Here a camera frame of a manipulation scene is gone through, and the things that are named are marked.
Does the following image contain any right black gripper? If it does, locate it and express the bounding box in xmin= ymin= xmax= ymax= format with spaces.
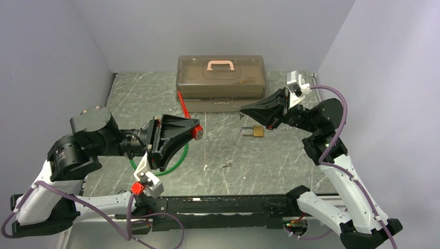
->
xmin=240 ymin=87 xmax=320 ymax=133

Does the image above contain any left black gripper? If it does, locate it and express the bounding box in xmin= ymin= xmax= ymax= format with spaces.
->
xmin=94 ymin=114 xmax=200 ymax=171

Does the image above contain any red cable lock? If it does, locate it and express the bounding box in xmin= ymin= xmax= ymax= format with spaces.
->
xmin=177 ymin=91 xmax=203 ymax=141

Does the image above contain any green cable lock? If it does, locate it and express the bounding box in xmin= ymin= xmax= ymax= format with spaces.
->
xmin=130 ymin=143 xmax=189 ymax=177

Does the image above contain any silver key set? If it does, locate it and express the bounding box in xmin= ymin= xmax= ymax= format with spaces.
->
xmin=222 ymin=157 xmax=232 ymax=168

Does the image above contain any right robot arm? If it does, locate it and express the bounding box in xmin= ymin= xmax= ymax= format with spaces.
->
xmin=239 ymin=85 xmax=403 ymax=248

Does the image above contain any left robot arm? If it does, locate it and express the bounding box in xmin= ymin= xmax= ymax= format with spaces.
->
xmin=6 ymin=106 xmax=203 ymax=239

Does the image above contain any brass padlock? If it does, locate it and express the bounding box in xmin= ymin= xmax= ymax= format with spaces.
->
xmin=239 ymin=126 xmax=264 ymax=137

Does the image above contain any brown translucent tool box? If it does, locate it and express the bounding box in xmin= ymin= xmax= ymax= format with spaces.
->
xmin=176 ymin=55 xmax=267 ymax=113

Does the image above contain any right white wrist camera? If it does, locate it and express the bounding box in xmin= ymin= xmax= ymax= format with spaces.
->
xmin=286 ymin=71 xmax=311 ymax=109

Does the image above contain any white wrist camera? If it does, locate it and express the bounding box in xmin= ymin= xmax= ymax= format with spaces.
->
xmin=286 ymin=71 xmax=311 ymax=109
xmin=131 ymin=153 xmax=164 ymax=199

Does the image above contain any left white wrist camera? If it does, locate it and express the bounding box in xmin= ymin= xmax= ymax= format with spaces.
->
xmin=131 ymin=153 xmax=164 ymax=199

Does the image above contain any pink tool box handle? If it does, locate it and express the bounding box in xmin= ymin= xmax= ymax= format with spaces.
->
xmin=207 ymin=60 xmax=235 ymax=71

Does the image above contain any aluminium frame rail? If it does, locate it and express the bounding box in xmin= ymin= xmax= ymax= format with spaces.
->
xmin=64 ymin=196 xmax=367 ymax=223

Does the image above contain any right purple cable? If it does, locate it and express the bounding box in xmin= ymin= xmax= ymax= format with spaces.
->
xmin=282 ymin=85 xmax=400 ymax=249

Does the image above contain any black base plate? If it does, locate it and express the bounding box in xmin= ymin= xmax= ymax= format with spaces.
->
xmin=131 ymin=194 xmax=308 ymax=231

